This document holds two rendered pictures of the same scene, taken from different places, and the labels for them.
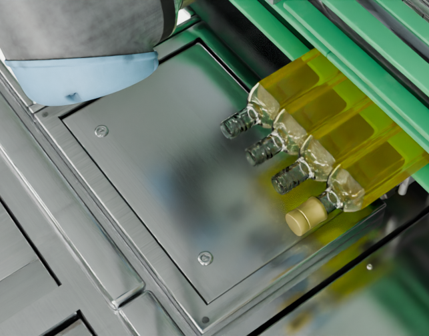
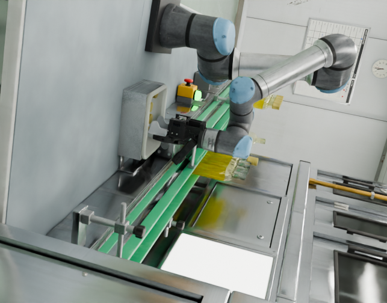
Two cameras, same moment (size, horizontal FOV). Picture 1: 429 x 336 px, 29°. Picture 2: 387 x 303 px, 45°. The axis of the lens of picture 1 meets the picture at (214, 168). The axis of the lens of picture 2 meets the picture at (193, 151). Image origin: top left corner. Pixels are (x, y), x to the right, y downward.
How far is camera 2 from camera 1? 220 cm
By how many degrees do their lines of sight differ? 92
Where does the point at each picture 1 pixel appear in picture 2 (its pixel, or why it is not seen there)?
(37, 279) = (318, 241)
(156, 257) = (283, 208)
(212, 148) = (233, 211)
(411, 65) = (212, 122)
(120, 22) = not seen: hidden behind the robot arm
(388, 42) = (208, 125)
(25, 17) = not seen: hidden behind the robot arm
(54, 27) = not seen: hidden behind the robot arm
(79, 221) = (294, 229)
